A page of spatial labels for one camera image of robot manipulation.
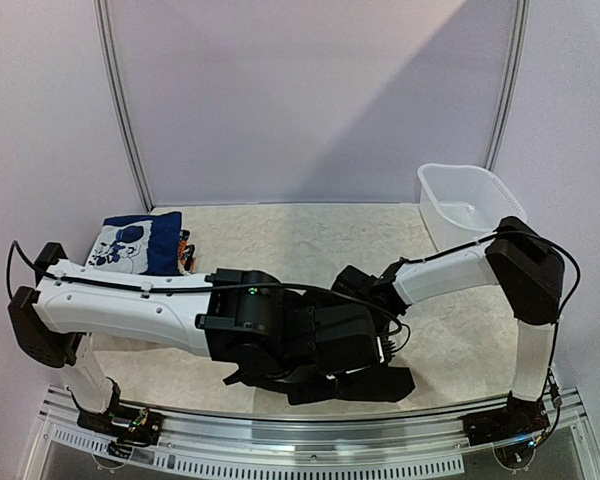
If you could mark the black garment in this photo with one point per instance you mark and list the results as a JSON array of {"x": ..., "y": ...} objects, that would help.
[{"x": 373, "y": 384}]

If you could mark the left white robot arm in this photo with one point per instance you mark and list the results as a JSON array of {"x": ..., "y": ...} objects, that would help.
[{"x": 310, "y": 343}]

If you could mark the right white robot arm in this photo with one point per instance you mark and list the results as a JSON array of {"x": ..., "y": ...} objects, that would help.
[{"x": 528, "y": 269}]

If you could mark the white plastic basket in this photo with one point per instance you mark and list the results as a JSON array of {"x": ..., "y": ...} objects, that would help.
[{"x": 460, "y": 203}]

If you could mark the aluminium front rail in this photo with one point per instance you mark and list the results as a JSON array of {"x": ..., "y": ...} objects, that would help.
[{"x": 430, "y": 444}]

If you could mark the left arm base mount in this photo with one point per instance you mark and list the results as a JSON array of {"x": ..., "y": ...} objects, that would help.
[{"x": 130, "y": 428}]

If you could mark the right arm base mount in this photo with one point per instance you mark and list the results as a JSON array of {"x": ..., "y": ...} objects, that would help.
[{"x": 515, "y": 431}]

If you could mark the left wall aluminium profile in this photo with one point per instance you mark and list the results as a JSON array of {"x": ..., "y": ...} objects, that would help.
[{"x": 104, "y": 21}]

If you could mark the wall aluminium profile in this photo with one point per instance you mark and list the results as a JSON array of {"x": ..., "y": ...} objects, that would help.
[
  {"x": 508, "y": 84},
  {"x": 104, "y": 21}
]

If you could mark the right wall aluminium profile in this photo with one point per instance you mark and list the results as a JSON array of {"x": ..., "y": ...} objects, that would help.
[{"x": 508, "y": 84}]

